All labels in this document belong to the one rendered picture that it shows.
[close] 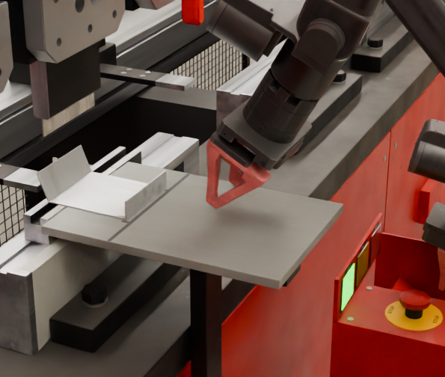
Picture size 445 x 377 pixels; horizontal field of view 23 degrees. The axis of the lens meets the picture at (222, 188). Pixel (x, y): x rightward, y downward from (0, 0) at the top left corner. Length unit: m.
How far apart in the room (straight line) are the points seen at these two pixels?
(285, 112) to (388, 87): 0.86
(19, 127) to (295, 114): 0.58
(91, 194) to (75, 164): 0.05
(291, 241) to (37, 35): 0.32
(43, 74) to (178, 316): 0.30
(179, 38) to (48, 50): 0.89
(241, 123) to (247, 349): 0.41
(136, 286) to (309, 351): 0.48
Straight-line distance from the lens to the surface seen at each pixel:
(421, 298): 1.38
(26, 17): 1.03
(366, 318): 1.38
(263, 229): 1.10
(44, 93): 1.11
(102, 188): 1.19
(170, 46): 1.88
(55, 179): 1.19
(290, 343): 1.53
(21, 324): 1.13
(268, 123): 1.03
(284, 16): 0.99
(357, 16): 0.93
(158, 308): 1.21
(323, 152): 1.60
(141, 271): 1.22
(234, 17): 1.00
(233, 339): 1.31
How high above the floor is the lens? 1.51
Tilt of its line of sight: 25 degrees down
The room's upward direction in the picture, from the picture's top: straight up
